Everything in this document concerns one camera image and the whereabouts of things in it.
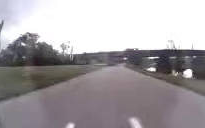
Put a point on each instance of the group of trees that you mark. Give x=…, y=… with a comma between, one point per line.
x=28, y=50

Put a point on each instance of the grey asphalt path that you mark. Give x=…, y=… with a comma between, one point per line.
x=113, y=93

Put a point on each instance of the grass verge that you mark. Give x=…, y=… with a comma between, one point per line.
x=190, y=83

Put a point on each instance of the dark bushes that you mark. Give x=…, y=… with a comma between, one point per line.
x=165, y=65

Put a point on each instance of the long bridge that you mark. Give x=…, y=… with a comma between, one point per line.
x=176, y=53

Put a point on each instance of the grass field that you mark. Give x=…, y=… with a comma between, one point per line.
x=26, y=78

